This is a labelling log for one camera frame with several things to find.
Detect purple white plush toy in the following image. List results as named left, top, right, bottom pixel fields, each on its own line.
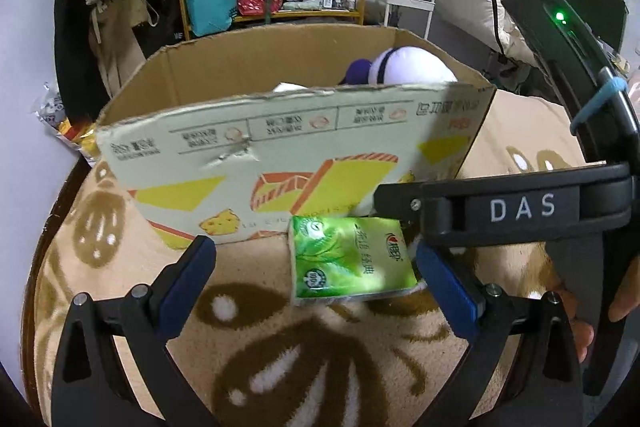
left=337, top=47, right=459, bottom=88

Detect green tissue pack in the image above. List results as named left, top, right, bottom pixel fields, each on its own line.
left=288, top=214, right=419, bottom=308

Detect white trolley cart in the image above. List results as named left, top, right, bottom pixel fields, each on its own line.
left=367, top=0, right=436, bottom=40

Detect plastic bag with yellow contents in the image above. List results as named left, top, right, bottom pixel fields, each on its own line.
left=32, top=82, right=102, bottom=168

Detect beige hanging trousers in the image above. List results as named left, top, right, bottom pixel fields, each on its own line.
left=87, top=0, right=152, bottom=100

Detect cardboard box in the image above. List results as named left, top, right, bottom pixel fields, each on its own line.
left=95, top=23, right=498, bottom=251

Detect black hanging garment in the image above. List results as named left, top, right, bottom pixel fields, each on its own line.
left=52, top=0, right=112, bottom=104

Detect person's right hand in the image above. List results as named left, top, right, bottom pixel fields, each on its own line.
left=547, top=252, right=640, bottom=365

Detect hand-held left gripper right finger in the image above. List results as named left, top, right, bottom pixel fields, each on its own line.
left=415, top=239, right=586, bottom=427

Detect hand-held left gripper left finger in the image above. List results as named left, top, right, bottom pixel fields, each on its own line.
left=50, top=234, right=218, bottom=427

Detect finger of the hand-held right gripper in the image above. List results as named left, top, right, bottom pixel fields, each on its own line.
left=374, top=179, right=426, bottom=230

